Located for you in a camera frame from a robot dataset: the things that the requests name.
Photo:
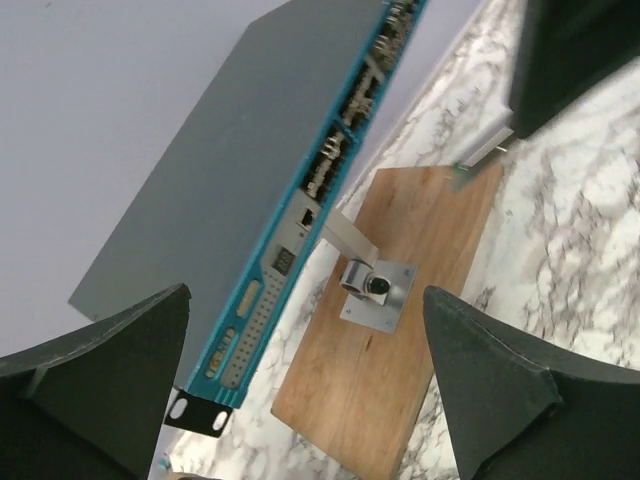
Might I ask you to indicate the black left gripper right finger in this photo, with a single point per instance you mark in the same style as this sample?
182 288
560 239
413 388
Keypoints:
518 407

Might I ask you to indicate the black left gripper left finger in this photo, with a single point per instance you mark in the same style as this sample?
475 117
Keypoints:
90 404

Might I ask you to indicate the wooden base board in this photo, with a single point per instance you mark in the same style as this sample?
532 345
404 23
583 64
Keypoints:
359 377

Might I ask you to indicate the silver SFP transceiver plug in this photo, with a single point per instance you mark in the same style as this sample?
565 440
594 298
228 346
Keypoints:
481 153

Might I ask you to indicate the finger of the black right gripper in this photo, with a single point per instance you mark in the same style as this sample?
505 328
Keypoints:
567 47

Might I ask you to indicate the dark grey network switch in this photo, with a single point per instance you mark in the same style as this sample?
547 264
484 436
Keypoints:
236 204

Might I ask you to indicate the silver metal switch stand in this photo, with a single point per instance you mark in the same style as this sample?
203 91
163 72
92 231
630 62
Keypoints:
377 290

